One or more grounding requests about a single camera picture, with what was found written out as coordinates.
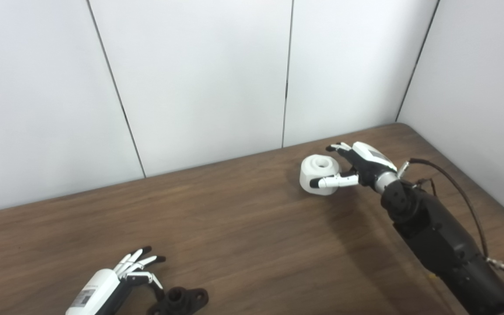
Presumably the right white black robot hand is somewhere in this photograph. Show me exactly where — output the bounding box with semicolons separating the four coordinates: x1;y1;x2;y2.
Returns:
310;141;398;189

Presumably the black flanged holder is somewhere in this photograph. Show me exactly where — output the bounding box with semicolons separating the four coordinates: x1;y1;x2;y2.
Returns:
147;287;209;315

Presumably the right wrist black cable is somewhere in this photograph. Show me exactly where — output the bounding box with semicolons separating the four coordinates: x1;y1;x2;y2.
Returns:
403;158;504;274

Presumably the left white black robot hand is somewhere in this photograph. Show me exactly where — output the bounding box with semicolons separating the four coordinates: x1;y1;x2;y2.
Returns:
65;246;166;315

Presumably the round white plastic piece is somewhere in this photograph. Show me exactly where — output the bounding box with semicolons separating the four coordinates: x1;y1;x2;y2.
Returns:
300;155;342;195

